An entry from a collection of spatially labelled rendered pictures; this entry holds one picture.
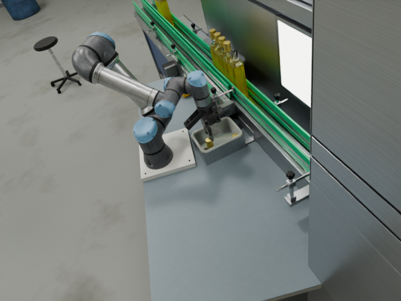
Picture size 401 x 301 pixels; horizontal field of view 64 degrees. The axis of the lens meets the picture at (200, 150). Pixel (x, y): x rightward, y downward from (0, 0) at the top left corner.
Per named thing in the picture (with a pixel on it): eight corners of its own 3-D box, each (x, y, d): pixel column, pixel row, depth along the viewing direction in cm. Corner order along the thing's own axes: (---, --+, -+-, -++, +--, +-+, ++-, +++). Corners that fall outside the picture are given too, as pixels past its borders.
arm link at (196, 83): (188, 68, 138) (206, 68, 135) (194, 89, 146) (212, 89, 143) (182, 79, 133) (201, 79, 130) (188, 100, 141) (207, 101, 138)
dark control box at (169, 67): (179, 75, 220) (175, 64, 215) (169, 80, 219) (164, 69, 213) (175, 70, 226) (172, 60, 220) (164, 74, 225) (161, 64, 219)
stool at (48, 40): (85, 67, 435) (63, 27, 395) (88, 83, 402) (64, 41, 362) (52, 80, 430) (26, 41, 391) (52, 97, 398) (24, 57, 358)
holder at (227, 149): (255, 141, 160) (253, 130, 155) (207, 165, 157) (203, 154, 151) (239, 123, 172) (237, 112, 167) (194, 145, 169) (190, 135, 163)
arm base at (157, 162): (147, 173, 158) (140, 160, 152) (142, 153, 169) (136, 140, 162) (175, 162, 159) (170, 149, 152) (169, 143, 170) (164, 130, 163)
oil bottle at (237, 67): (249, 95, 166) (243, 58, 152) (239, 99, 166) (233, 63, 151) (243, 89, 170) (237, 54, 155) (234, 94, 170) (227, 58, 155)
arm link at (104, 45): (153, 138, 163) (69, 53, 137) (164, 118, 172) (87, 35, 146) (169, 132, 156) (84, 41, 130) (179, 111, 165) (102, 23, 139)
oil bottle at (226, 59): (242, 90, 170) (236, 54, 156) (233, 94, 170) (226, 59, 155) (237, 85, 174) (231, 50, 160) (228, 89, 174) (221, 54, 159)
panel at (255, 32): (351, 134, 119) (363, 53, 96) (344, 137, 119) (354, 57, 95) (237, 46, 183) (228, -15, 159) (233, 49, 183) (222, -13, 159)
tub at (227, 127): (246, 146, 159) (244, 133, 153) (206, 165, 156) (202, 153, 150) (230, 126, 171) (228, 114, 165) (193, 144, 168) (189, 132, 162)
